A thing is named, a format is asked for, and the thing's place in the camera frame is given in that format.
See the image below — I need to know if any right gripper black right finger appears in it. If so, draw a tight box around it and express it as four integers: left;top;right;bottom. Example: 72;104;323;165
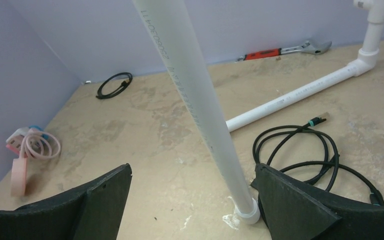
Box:
255;163;384;240

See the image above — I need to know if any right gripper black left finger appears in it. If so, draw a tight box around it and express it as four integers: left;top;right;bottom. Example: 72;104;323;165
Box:
0;163;132;240

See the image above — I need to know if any pink round socket with cord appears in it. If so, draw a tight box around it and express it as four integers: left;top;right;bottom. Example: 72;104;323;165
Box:
10;129;62;197

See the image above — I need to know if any white cube power socket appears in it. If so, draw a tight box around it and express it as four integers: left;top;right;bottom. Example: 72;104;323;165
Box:
5;127;30;150

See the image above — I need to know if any blue plug adapter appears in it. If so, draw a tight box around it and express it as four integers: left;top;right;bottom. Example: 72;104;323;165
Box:
29;125;49;140

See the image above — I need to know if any pink plug adapter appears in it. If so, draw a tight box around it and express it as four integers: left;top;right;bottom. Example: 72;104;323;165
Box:
5;144;20;156

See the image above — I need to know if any large black coiled cable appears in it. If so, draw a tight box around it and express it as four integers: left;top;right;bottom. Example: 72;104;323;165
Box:
252;116;384;207

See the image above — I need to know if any white PVC pipe frame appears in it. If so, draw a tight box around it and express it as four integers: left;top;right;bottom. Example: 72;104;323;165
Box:
133;0;384;225

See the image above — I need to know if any small black coiled cable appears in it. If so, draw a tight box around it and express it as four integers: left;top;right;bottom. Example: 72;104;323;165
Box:
95;72;134;100

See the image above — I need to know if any red handled adjustable wrench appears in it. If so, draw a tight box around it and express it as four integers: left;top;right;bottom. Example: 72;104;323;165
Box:
236;40;332;62

